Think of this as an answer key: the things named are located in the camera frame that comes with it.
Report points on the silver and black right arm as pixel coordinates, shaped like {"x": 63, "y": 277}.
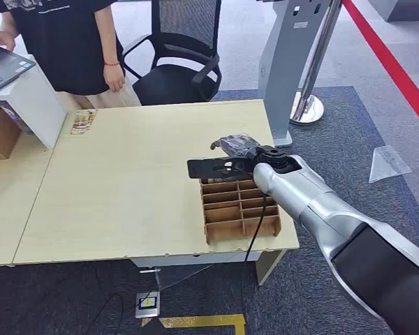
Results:
{"x": 352, "y": 231}

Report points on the grey kiosk stand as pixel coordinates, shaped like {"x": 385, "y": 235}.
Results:
{"x": 283, "y": 64}

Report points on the person's left hand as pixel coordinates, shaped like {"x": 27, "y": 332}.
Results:
{"x": 114, "y": 77}

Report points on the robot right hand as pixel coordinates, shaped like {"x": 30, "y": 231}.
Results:
{"x": 237, "y": 166}

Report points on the metal floor socket plate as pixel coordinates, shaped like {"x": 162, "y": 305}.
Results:
{"x": 147, "y": 304}

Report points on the brown wooden compartment tray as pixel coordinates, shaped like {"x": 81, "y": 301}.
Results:
{"x": 231, "y": 217}

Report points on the colourful printed card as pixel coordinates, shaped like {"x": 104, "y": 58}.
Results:
{"x": 83, "y": 122}

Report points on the person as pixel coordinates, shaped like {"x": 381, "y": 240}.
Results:
{"x": 66, "y": 46}

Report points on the black mesh office chair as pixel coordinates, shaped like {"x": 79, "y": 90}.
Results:
{"x": 174, "y": 78}

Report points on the brown cardboard box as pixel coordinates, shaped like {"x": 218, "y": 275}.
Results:
{"x": 1, "y": 136}

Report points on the grey platform block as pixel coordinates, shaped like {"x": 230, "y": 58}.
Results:
{"x": 405, "y": 9}

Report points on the yellow floor tape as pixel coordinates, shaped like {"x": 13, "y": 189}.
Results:
{"x": 202, "y": 321}

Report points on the white laptop stand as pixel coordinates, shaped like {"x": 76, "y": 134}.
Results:
{"x": 38, "y": 106}

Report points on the red barrier belt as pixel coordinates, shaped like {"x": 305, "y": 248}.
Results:
{"x": 390, "y": 64}

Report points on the grey laptop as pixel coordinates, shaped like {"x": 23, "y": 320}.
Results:
{"x": 1, "y": 69}

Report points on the light wooden side desk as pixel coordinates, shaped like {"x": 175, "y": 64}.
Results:
{"x": 6, "y": 208}

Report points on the chrome stanchion post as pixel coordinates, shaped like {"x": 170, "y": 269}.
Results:
{"x": 309, "y": 108}

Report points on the clear acrylic triangle piece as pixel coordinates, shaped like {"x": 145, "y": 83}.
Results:
{"x": 387, "y": 164}

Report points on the person's right hand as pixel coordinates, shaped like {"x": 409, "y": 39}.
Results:
{"x": 0, "y": 40}

